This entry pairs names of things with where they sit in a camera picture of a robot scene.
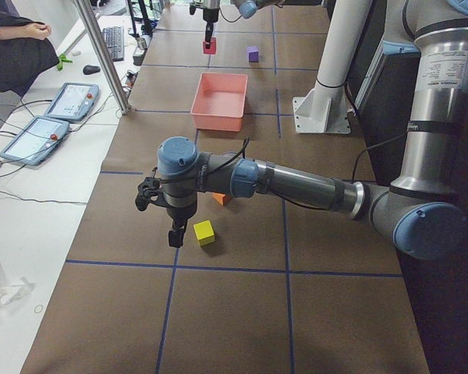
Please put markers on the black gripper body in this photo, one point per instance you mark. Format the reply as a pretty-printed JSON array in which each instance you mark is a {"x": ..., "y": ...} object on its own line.
[
  {"x": 209, "y": 16},
  {"x": 179, "y": 214}
]

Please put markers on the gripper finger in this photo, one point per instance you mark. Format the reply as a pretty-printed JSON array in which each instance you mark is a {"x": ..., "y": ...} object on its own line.
[
  {"x": 209, "y": 30},
  {"x": 176, "y": 237}
]

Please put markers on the pink foam block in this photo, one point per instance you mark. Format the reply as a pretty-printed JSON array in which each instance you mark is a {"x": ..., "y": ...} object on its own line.
[{"x": 210, "y": 47}]

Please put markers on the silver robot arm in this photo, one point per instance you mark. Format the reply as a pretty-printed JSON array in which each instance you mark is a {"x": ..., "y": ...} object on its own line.
[
  {"x": 246, "y": 8},
  {"x": 404, "y": 179}
]

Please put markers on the pink plastic bin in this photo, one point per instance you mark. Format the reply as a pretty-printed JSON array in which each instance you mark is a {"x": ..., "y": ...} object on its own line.
[{"x": 219, "y": 101}]

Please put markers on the yellow foam block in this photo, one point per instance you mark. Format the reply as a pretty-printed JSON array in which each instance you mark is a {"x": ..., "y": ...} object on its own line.
[{"x": 204, "y": 232}]

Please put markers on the orange foam block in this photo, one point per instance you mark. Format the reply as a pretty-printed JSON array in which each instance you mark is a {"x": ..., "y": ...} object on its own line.
[{"x": 221, "y": 198}]

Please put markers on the purple foam block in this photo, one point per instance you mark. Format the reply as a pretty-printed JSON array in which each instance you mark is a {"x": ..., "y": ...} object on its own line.
[{"x": 252, "y": 54}]

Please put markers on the black keyboard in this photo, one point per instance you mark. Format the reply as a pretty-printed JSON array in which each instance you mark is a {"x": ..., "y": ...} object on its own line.
[{"x": 114, "y": 40}]

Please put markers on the black computer mouse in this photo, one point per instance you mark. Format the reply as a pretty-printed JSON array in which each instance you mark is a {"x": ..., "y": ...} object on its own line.
[{"x": 91, "y": 69}]

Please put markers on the green plastic tool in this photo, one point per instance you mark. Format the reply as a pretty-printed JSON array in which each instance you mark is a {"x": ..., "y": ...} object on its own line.
[{"x": 63, "y": 60}]

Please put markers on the far teach pendant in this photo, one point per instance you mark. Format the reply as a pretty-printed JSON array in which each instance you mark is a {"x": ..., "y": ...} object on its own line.
[{"x": 73, "y": 102}]

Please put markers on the teach pendant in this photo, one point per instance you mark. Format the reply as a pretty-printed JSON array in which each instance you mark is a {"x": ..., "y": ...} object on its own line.
[
  {"x": 73, "y": 102},
  {"x": 36, "y": 141}
]

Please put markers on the near teach pendant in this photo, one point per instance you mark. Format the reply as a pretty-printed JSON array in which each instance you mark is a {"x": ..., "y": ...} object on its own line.
[{"x": 36, "y": 141}]

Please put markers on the crumpled white paper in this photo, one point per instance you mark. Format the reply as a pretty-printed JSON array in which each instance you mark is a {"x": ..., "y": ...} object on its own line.
[{"x": 10, "y": 293}]

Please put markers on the seated person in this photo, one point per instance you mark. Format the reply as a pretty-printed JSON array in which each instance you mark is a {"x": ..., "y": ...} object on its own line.
[{"x": 25, "y": 52}]

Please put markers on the aluminium frame post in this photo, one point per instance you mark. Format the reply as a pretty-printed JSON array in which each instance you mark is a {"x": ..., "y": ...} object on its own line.
[{"x": 92, "y": 27}]

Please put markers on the white pedestal column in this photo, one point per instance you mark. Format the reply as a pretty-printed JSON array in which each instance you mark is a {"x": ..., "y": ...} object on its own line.
[{"x": 324, "y": 108}]

